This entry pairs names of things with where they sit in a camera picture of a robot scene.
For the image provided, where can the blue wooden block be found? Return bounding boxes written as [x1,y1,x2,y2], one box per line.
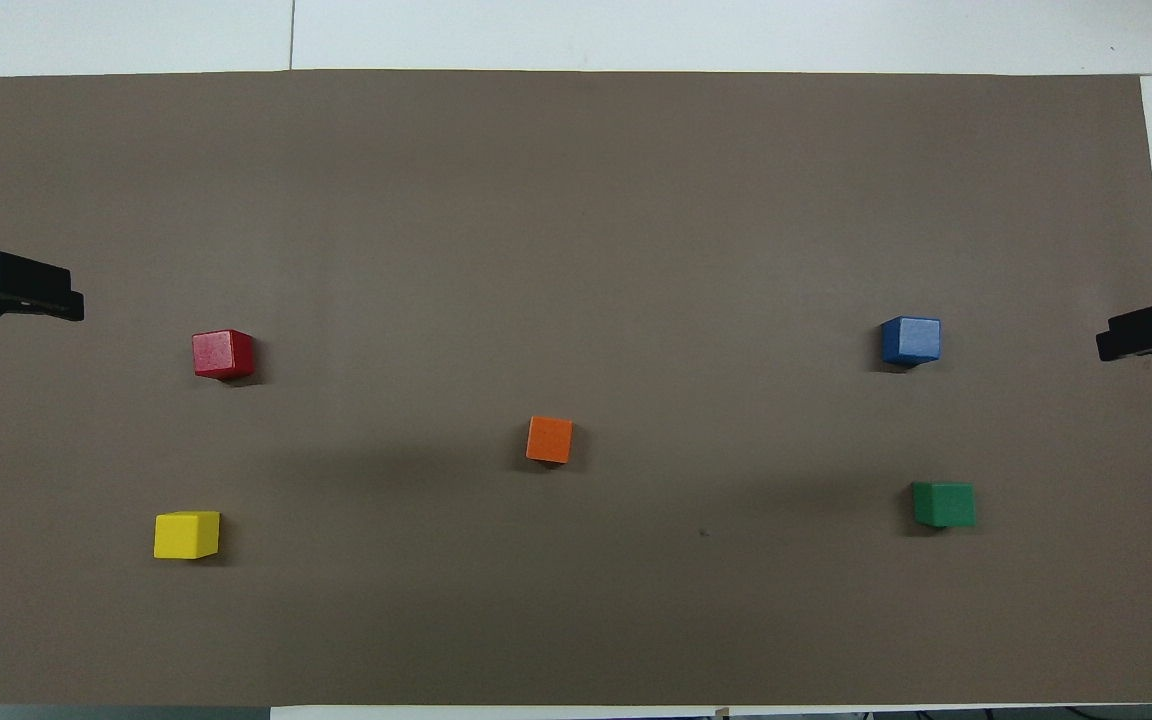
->
[880,316,943,366]

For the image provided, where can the yellow wooden block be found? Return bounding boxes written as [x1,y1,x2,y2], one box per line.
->
[153,510,222,561]

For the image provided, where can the brown table mat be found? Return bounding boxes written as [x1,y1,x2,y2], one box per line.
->
[0,68,1152,709]

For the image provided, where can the green wooden block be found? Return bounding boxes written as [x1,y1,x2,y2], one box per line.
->
[911,481,977,530]

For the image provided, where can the red wooden block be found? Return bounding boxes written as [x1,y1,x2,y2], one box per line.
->
[191,329,256,381]

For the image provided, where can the orange wooden block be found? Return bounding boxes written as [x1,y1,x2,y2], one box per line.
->
[525,415,575,465]

